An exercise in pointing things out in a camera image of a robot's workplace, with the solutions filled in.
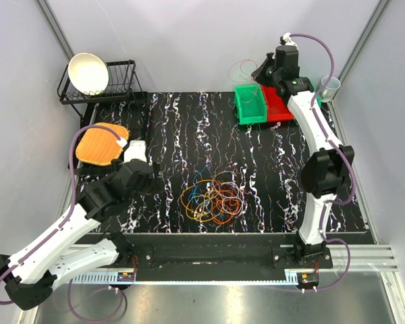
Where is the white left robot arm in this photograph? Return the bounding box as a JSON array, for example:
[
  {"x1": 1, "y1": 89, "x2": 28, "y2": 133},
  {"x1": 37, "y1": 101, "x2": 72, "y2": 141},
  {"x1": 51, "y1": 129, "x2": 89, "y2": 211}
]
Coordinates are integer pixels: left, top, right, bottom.
[{"x1": 0, "y1": 159, "x2": 162, "y2": 311}]

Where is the left green plastic bin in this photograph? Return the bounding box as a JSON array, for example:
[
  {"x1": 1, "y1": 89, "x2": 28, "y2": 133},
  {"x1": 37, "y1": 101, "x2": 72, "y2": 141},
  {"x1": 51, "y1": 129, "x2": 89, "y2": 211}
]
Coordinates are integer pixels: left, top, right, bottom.
[{"x1": 234, "y1": 84, "x2": 267, "y2": 125}]

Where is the black wire dish rack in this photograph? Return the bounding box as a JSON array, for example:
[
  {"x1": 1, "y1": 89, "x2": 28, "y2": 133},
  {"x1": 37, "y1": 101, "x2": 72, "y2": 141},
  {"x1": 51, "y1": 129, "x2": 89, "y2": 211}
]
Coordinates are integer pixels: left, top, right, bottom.
[{"x1": 57, "y1": 59, "x2": 150, "y2": 140}]

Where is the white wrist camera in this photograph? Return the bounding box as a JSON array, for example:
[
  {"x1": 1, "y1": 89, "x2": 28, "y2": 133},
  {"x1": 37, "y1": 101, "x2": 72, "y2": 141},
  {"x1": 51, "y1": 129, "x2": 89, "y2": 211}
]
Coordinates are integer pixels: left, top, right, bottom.
[
  {"x1": 116, "y1": 138, "x2": 147, "y2": 163},
  {"x1": 279, "y1": 32, "x2": 298, "y2": 48}
]

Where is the white thin cable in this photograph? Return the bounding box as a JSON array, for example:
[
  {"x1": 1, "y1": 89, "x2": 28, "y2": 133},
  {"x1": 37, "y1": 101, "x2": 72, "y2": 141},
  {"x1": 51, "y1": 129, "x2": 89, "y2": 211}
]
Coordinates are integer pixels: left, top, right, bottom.
[{"x1": 212, "y1": 171, "x2": 246, "y2": 217}]

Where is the blue thin cable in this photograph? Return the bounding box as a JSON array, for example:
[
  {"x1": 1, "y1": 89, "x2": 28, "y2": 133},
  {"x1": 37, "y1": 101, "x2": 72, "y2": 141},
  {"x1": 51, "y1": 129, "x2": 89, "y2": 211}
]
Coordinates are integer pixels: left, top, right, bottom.
[{"x1": 188, "y1": 170, "x2": 220, "y2": 217}]

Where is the light blue mug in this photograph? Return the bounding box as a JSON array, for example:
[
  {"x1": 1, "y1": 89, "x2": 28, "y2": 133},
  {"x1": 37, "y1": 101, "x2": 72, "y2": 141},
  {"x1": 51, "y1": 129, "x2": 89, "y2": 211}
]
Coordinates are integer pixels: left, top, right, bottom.
[{"x1": 319, "y1": 76, "x2": 342, "y2": 103}]

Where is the white bowl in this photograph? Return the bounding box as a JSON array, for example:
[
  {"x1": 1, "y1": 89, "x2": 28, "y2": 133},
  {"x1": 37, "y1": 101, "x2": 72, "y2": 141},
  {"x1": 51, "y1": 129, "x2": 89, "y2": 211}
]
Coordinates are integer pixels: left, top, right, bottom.
[{"x1": 67, "y1": 53, "x2": 109, "y2": 95}]

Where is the right green plastic bin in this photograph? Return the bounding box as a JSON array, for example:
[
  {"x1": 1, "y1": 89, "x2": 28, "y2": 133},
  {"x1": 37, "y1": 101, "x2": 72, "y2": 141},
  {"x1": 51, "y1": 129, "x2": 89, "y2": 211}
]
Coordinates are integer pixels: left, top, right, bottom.
[{"x1": 313, "y1": 91, "x2": 321, "y2": 108}]

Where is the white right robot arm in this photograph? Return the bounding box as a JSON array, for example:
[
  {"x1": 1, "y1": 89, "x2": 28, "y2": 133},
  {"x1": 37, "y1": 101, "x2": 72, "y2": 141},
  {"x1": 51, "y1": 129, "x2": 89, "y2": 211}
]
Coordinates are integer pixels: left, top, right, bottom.
[{"x1": 251, "y1": 45, "x2": 354, "y2": 268}]

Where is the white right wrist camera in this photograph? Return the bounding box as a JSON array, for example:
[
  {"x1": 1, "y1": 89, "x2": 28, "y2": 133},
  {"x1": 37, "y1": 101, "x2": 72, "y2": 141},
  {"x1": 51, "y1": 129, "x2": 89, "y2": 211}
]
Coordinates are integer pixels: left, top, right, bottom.
[{"x1": 279, "y1": 32, "x2": 298, "y2": 48}]

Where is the red plastic bin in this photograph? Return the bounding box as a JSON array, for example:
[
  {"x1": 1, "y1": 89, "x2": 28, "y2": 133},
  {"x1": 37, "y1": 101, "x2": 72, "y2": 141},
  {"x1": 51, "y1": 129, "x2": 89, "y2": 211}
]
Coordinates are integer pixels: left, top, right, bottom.
[{"x1": 261, "y1": 86, "x2": 294, "y2": 122}]

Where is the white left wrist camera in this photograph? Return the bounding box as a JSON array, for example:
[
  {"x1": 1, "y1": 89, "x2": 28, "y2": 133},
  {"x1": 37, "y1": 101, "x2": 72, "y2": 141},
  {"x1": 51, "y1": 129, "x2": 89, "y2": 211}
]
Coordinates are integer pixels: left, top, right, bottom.
[{"x1": 116, "y1": 138, "x2": 147, "y2": 163}]

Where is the white slotted cable duct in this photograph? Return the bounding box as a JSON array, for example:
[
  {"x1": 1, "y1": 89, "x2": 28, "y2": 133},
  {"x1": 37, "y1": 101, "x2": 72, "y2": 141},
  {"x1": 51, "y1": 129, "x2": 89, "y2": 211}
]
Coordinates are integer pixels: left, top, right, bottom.
[{"x1": 72, "y1": 271, "x2": 136, "y2": 285}]

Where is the orange thin cable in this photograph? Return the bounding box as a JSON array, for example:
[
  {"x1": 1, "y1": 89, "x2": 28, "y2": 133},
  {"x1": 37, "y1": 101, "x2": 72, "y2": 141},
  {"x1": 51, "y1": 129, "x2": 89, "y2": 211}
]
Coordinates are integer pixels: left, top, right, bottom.
[{"x1": 207, "y1": 188, "x2": 243, "y2": 226}]

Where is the yellow thin cable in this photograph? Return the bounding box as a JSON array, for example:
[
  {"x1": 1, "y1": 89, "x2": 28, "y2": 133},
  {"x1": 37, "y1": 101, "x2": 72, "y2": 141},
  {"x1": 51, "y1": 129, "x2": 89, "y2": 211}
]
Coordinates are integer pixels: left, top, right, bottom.
[{"x1": 180, "y1": 180, "x2": 220, "y2": 223}]

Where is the orange woven basket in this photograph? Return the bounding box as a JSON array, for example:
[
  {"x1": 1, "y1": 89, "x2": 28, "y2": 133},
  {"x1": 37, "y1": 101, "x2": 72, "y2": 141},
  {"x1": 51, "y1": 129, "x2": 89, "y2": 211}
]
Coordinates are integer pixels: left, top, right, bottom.
[{"x1": 76, "y1": 122, "x2": 130, "y2": 166}]

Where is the black marble pattern mat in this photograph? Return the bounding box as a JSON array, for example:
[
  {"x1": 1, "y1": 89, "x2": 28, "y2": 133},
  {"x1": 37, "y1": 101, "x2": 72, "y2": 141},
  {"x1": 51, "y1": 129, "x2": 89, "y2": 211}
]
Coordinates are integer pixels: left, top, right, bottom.
[{"x1": 64, "y1": 90, "x2": 369, "y2": 234}]

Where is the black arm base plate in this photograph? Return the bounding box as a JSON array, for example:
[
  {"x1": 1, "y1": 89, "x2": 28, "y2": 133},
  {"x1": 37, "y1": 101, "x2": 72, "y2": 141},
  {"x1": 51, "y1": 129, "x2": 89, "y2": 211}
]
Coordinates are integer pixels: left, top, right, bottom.
[{"x1": 125, "y1": 234, "x2": 333, "y2": 284}]

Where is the pink thin cable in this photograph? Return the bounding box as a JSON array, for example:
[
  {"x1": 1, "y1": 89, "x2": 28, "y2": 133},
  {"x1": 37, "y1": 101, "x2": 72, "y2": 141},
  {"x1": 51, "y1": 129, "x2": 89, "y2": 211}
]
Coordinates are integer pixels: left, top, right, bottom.
[{"x1": 227, "y1": 59, "x2": 261, "y2": 105}]

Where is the green plastic bin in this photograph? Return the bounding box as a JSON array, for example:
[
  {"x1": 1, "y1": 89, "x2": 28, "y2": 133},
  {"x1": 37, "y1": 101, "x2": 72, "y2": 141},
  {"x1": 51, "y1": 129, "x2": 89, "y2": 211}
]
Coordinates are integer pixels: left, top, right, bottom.
[
  {"x1": 234, "y1": 84, "x2": 267, "y2": 125},
  {"x1": 313, "y1": 91, "x2": 321, "y2": 108}
]

